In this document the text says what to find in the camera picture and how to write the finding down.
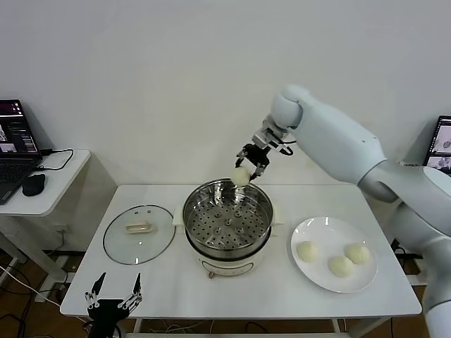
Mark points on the white side table with mouse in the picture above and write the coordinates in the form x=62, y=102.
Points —
x=67, y=179

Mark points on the white steamed baozi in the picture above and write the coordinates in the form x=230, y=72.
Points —
x=341, y=266
x=241, y=176
x=307, y=251
x=358, y=253

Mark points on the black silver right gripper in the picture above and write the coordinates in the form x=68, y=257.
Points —
x=260, y=151

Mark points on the black laptop with red screen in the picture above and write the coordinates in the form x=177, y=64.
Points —
x=14, y=169

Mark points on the cream electric cooker pot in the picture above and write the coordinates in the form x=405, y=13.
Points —
x=229, y=264

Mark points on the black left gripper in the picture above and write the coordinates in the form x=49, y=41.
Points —
x=105, y=311

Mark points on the white round plate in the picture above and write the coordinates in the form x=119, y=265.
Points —
x=317, y=274

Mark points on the white wall socket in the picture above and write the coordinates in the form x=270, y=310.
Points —
x=63, y=231

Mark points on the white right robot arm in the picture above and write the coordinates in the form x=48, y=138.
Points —
x=334, y=141

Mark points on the round glass pot lid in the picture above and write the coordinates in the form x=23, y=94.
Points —
x=120, y=243

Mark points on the black laptop with grey screen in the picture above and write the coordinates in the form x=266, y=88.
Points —
x=442, y=141

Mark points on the perforated steel steamer basket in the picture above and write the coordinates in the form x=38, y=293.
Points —
x=229, y=230

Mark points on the black computer mouse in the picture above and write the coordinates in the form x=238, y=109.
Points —
x=34, y=184

